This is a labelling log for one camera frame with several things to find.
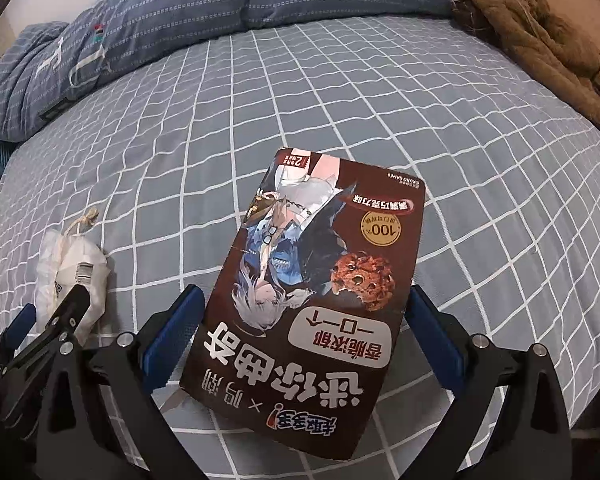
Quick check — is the white drawstring pouch bag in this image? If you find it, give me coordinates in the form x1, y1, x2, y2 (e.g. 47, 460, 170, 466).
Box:
33, 207, 110, 346

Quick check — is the brown cookie box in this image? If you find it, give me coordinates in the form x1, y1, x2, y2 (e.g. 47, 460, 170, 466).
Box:
180, 148, 425, 460

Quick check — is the grey checked bed sheet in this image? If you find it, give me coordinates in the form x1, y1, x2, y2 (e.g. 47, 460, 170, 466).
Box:
0, 15, 600, 479

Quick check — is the blue striped duvet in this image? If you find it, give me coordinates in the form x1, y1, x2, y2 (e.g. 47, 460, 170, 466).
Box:
0, 0, 452, 143

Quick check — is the brown fleece jacket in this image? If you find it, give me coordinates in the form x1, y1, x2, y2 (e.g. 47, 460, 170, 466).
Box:
453, 0, 600, 130

